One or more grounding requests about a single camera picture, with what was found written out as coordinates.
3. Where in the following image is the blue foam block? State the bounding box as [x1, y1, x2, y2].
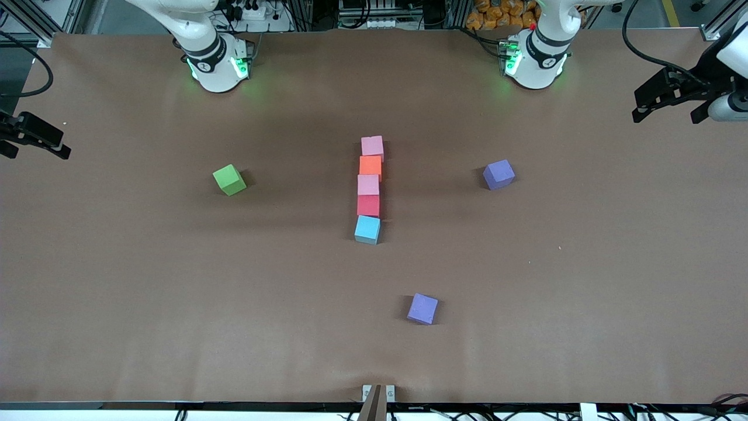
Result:
[354, 215, 382, 246]

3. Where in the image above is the pile of orange items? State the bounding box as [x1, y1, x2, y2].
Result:
[467, 0, 535, 30]

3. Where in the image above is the purple foam block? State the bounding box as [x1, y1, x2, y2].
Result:
[483, 159, 516, 191]
[407, 293, 439, 326]

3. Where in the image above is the green foam block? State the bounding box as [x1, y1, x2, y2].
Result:
[212, 164, 247, 196]

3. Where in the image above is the brown table cover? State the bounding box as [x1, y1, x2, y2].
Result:
[0, 26, 748, 405]

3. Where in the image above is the white power strip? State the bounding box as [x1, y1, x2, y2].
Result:
[225, 0, 293, 33]

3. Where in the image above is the aluminium frame rail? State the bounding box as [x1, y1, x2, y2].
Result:
[0, 0, 77, 47]
[701, 0, 748, 43]

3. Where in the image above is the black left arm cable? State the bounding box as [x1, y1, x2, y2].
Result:
[621, 0, 699, 82]

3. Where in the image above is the white equipment rack with cables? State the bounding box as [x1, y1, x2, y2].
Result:
[338, 0, 410, 30]

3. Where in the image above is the metal bracket with brown post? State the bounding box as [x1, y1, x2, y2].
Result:
[358, 384, 396, 421]

